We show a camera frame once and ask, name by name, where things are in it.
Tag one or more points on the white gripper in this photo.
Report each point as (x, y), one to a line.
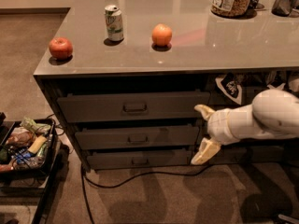
(219, 126)

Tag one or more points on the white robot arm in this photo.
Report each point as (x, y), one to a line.
(245, 117)

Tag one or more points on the grey drawer cabinet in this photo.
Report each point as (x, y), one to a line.
(203, 46)

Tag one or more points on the orange fruit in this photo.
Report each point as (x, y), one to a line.
(161, 35)

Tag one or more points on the green white soda can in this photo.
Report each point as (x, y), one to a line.
(113, 17)

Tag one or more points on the dark glass jar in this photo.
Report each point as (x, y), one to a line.
(283, 8)

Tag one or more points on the red apple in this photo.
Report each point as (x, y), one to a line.
(60, 48)

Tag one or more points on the black bin with items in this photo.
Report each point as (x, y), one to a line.
(27, 148)

